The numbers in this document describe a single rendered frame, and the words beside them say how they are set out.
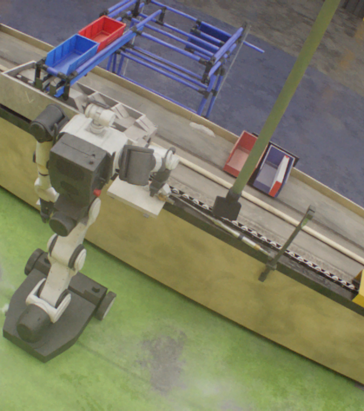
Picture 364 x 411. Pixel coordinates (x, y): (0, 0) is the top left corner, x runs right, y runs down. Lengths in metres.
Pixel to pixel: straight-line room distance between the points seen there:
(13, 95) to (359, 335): 2.63
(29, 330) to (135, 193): 0.96
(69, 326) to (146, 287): 0.72
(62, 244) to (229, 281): 1.07
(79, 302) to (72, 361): 0.37
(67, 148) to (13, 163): 1.40
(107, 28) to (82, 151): 1.34
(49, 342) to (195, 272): 1.01
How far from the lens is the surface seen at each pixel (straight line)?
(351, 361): 3.26
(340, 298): 2.77
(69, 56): 2.77
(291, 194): 3.14
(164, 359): 2.95
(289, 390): 3.22
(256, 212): 2.86
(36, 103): 2.80
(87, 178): 1.80
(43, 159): 2.11
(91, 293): 2.81
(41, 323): 2.53
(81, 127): 1.92
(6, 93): 2.94
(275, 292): 2.83
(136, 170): 1.85
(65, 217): 2.08
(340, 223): 3.21
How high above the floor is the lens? 2.58
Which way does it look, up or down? 42 degrees down
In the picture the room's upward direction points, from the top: 23 degrees clockwise
